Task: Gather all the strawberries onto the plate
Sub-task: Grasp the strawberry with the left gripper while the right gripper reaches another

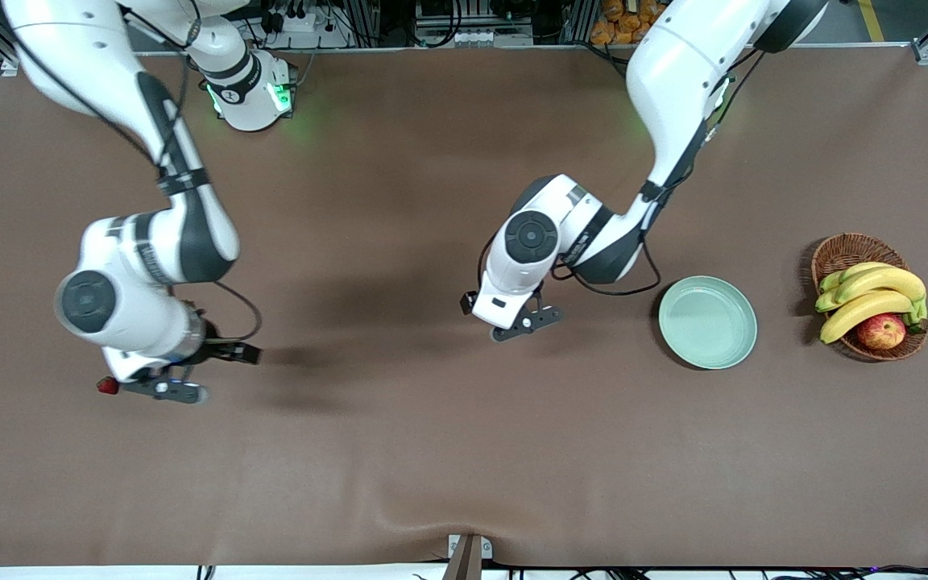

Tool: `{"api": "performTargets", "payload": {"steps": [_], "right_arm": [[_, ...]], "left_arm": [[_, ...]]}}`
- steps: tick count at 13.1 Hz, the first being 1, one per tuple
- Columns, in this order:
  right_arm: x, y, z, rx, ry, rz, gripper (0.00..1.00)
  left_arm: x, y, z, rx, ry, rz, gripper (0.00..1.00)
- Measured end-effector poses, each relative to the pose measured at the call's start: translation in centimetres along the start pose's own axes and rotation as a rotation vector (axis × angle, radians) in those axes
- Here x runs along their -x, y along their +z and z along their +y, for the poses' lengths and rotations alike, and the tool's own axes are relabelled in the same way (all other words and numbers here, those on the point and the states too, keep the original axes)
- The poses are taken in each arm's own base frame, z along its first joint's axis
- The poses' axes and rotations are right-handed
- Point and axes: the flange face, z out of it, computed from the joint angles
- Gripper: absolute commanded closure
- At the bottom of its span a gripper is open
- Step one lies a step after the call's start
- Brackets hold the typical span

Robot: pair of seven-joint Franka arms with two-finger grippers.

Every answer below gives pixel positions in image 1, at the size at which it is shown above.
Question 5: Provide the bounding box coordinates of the pale green round plate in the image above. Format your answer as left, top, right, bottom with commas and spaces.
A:
658, 275, 758, 371

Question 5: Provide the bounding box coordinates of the brown table cover mat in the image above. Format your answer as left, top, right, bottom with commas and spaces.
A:
0, 44, 928, 570

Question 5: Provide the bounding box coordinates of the black equipment rack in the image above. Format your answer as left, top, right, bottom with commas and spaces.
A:
335, 0, 594, 48

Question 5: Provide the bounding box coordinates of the orange toy food pile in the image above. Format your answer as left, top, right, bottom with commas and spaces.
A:
590, 0, 666, 46

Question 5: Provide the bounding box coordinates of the white power strip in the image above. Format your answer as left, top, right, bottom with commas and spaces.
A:
259, 6, 338, 37

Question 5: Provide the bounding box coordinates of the brown wicker basket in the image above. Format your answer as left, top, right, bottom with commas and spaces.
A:
810, 233, 928, 363

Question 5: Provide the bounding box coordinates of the yellow banana bunch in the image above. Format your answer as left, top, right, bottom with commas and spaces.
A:
814, 262, 928, 345

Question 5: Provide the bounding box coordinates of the red yellow apple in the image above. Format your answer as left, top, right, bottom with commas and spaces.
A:
856, 313, 907, 351

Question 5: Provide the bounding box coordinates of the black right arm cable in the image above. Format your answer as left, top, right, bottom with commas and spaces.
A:
114, 0, 263, 346

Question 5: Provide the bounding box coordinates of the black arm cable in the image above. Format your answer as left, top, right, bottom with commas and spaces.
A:
476, 48, 763, 297
114, 0, 263, 346

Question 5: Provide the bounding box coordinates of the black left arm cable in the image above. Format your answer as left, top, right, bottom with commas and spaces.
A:
476, 48, 763, 297

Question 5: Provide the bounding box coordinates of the metal table edge bracket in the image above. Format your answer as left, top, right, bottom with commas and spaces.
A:
441, 533, 495, 580

